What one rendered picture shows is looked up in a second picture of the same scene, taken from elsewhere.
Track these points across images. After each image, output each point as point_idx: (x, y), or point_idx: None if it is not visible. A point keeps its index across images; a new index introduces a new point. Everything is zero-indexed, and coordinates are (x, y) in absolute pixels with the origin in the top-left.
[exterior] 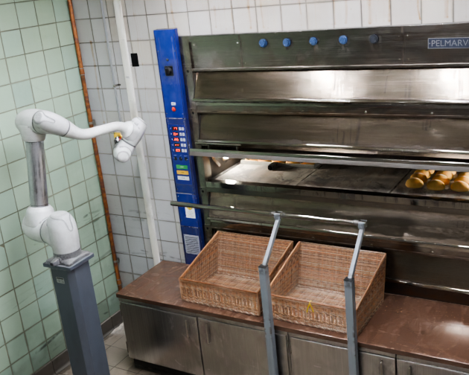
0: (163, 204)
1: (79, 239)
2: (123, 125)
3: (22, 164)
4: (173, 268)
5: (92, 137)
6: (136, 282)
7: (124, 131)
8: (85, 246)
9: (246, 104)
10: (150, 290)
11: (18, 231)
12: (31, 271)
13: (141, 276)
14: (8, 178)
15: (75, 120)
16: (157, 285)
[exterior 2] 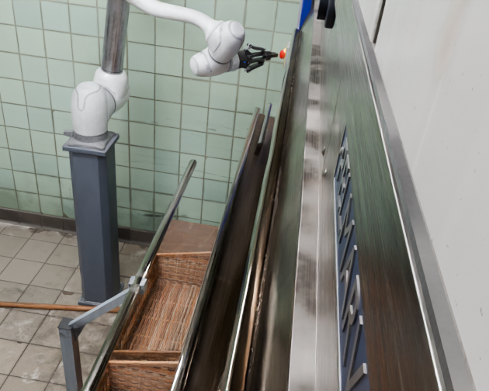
0: None
1: (95, 126)
2: (201, 20)
3: (176, 25)
4: None
5: (156, 15)
6: (199, 227)
7: (202, 31)
8: (238, 160)
9: None
10: (179, 244)
11: (149, 94)
12: (155, 141)
13: (216, 226)
14: (152, 32)
15: (279, 8)
16: (195, 247)
